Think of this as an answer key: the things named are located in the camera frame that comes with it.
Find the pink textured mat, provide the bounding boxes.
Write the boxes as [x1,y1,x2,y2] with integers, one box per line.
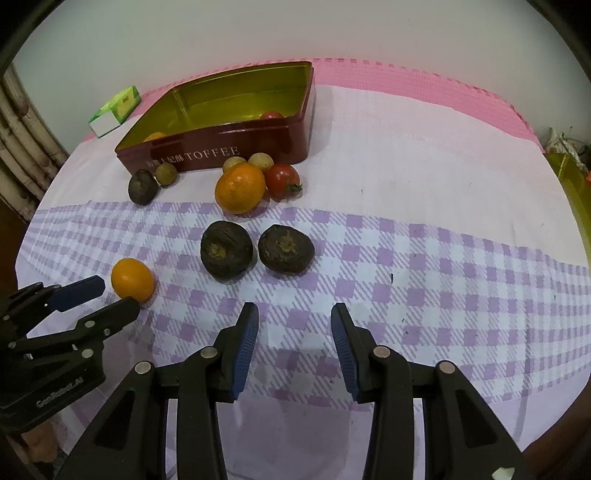
[83,58,546,153]

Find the crumpled plastic bags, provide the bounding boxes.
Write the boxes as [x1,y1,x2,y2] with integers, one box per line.
[546,128,591,158]

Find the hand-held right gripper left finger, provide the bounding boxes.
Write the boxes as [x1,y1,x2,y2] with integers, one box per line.
[53,302,260,480]

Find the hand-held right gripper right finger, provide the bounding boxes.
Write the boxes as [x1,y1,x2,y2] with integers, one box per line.
[330,302,539,480]

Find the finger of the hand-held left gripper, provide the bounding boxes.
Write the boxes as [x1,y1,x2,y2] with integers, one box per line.
[0,275,107,325]
[7,296,140,361]

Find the red metal tin box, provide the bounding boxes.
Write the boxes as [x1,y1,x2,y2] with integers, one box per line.
[115,61,315,172]

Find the gold metal tin lid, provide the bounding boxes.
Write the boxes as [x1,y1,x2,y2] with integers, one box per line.
[544,152,591,271]

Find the person's left hand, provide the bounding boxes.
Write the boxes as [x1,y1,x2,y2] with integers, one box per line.
[23,418,70,464]

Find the small dark water chestnut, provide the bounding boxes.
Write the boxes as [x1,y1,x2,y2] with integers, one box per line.
[128,169,160,206]

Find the large round orange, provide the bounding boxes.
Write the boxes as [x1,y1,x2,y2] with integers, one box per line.
[215,162,267,215]

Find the small oval orange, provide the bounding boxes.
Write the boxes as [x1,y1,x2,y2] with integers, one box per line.
[111,257,155,303]

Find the bamboo furniture frame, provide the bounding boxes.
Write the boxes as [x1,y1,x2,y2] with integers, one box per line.
[0,65,70,224]

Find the red tomato with stem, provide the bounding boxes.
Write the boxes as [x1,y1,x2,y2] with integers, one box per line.
[264,163,303,202]

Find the green and white carton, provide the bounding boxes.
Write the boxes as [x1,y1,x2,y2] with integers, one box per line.
[89,85,141,138]

